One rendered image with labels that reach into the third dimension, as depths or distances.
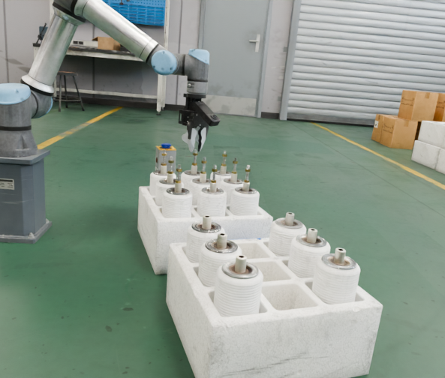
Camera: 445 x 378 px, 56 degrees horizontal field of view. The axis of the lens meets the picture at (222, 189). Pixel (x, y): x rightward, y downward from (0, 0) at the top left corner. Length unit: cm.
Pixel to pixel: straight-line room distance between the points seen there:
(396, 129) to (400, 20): 248
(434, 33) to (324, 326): 643
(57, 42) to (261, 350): 123
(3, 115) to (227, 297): 102
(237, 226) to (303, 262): 39
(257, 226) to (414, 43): 581
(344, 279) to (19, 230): 112
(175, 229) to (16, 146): 61
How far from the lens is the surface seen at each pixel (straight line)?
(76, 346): 109
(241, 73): 635
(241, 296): 84
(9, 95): 156
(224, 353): 86
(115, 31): 145
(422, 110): 487
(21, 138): 158
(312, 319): 91
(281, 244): 114
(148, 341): 108
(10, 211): 162
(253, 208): 141
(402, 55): 691
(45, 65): 166
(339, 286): 95
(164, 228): 130
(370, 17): 674
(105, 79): 648
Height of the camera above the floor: 64
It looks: 16 degrees down
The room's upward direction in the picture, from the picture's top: 5 degrees clockwise
